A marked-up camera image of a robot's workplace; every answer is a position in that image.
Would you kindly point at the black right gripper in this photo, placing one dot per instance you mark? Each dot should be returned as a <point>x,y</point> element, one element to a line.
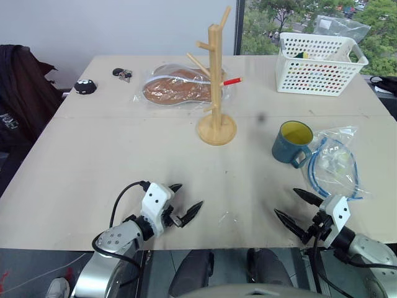
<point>322,228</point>

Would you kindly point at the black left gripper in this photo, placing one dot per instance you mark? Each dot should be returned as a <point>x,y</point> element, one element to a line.
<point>170,218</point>

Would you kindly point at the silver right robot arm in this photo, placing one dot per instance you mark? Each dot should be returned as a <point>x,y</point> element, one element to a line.
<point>372,251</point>

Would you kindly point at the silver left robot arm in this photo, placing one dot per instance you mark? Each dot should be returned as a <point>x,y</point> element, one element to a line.
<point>118,239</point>

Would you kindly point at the wooden mug tree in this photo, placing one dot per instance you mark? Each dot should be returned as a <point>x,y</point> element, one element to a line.
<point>214,93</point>

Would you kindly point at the blue mug with yellow inside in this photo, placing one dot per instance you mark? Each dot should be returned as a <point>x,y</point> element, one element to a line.
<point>285,149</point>

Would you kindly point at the dark rounded shape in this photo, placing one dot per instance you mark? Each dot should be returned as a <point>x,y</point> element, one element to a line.
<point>193,273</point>
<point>268,270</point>

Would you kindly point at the grey curved body shell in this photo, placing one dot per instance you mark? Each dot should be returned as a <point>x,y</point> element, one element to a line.
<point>242,291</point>

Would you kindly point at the brown shoe insole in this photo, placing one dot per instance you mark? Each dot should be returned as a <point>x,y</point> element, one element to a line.
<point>173,93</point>
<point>183,74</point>

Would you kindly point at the clear bag with insoles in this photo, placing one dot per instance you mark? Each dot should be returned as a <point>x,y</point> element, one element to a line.
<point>173,90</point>

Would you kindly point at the red marker pen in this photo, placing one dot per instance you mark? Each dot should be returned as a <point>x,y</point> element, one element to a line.
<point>233,81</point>

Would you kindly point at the white perforated plastic basket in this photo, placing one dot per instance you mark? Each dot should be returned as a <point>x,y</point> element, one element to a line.
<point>310,82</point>

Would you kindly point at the black key fob with keys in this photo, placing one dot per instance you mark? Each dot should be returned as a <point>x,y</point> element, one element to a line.
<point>121,73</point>

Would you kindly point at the black round toy with eyes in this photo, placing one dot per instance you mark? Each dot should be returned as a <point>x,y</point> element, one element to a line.
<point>85,87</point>

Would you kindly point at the white shoe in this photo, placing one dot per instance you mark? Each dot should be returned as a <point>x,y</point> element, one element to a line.
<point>58,288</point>

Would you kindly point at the black bag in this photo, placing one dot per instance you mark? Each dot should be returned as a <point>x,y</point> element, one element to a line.
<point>386,83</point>

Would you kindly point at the yellow green sponge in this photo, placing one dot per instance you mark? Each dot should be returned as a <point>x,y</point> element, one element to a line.
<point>302,55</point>

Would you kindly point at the crumpled clear plastic bag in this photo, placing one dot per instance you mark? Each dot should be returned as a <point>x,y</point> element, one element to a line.
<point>341,26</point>

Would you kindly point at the dark jacket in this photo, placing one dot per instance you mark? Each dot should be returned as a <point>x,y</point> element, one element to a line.
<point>21,99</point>

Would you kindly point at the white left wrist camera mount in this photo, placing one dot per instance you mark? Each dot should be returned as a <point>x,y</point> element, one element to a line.
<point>155,198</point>

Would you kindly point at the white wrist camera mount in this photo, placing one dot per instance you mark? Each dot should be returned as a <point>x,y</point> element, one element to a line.
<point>338,212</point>
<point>155,198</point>

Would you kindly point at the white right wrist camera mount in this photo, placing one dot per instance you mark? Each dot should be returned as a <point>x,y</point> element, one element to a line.
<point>338,212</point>

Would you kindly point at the dark window frame post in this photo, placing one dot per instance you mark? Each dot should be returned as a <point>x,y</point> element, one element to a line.
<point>239,28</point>

